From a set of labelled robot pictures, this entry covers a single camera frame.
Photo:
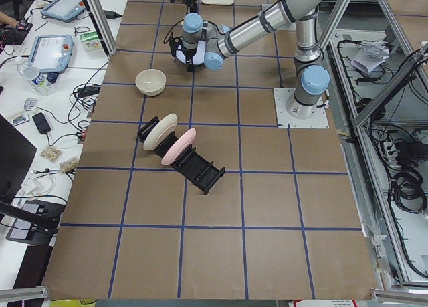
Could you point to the bag of nuts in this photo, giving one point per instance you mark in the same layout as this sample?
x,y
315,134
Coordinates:
x,y
51,153

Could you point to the upper teach pendant tablet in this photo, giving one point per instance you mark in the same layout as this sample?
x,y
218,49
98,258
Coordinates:
x,y
63,10

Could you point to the pink plate in rack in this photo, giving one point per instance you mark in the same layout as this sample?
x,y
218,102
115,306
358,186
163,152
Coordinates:
x,y
179,147

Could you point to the teach pendant tablet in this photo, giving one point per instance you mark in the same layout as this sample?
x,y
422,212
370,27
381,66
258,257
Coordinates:
x,y
51,53
63,10

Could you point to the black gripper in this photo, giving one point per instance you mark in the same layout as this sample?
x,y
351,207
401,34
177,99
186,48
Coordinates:
x,y
188,52

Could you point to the cream plate in rack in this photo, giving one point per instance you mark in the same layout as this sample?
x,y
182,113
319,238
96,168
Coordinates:
x,y
157,130

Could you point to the black monitor back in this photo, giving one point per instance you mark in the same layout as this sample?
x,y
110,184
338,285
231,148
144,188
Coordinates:
x,y
17,155

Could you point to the cream ceramic bowl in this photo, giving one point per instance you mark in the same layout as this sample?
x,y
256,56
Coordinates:
x,y
150,82

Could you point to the clear water bottle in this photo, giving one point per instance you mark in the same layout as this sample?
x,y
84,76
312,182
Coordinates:
x,y
34,77

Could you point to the lower teach pendant tablet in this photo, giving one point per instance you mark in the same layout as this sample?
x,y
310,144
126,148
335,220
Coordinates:
x,y
51,53

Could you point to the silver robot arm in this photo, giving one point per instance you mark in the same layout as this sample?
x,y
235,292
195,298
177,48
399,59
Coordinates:
x,y
222,42

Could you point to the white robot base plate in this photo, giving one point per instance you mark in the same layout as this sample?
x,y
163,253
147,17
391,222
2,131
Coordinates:
x,y
291,114

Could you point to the black power adapter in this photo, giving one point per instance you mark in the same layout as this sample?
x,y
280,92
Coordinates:
x,y
41,123

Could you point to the small green white box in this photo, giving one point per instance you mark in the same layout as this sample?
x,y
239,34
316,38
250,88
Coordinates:
x,y
90,41

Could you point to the black dish rack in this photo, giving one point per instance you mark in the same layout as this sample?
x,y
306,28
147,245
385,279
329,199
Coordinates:
x,y
201,172

